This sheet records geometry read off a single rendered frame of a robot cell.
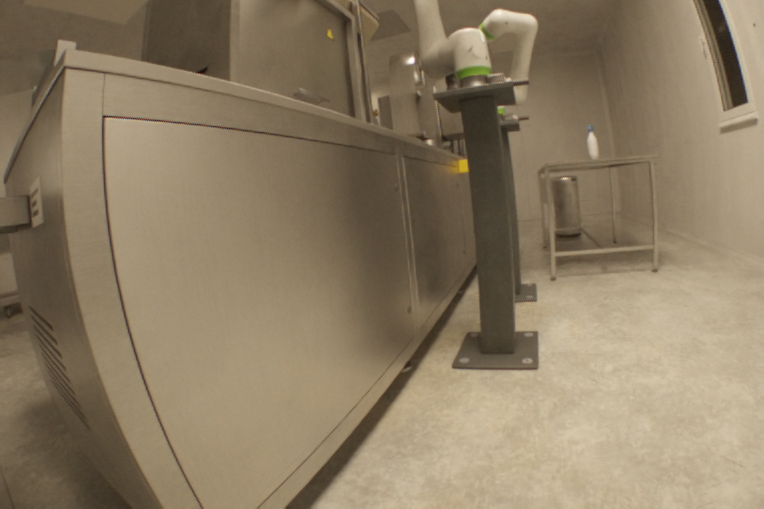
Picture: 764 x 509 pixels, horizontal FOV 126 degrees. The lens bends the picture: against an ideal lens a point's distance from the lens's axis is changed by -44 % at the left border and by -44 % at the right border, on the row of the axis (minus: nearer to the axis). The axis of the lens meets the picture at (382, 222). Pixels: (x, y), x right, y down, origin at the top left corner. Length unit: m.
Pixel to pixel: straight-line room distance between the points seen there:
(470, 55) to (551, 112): 4.78
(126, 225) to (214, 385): 0.23
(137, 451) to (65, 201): 0.28
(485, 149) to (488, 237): 0.29
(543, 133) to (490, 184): 4.76
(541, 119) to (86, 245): 5.84
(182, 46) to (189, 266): 0.67
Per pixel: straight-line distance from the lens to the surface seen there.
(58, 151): 0.41
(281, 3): 1.10
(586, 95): 6.09
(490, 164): 1.15
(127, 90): 0.44
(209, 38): 0.89
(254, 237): 0.53
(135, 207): 0.42
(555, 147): 5.87
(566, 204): 3.75
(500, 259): 1.17
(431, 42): 1.37
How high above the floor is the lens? 0.60
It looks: 4 degrees down
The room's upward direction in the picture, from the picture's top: 6 degrees counter-clockwise
